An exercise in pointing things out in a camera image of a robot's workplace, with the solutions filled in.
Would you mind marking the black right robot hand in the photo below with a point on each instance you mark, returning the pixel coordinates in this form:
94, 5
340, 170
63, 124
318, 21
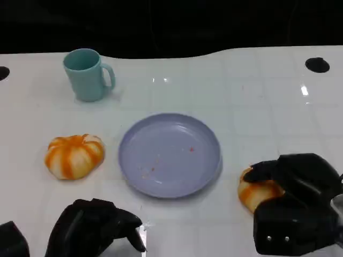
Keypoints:
305, 176

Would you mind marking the orange white toy bread roll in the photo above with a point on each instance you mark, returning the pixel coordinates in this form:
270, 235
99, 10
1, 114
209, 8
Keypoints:
73, 158
257, 194

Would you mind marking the pale green mug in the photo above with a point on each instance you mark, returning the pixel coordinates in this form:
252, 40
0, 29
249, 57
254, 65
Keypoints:
84, 80

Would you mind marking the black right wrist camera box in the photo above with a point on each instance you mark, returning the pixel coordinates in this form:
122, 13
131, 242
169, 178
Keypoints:
292, 227

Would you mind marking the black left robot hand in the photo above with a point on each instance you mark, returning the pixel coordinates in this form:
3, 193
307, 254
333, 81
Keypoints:
80, 230

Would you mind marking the lilac plate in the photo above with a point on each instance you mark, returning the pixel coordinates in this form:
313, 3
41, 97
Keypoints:
170, 156

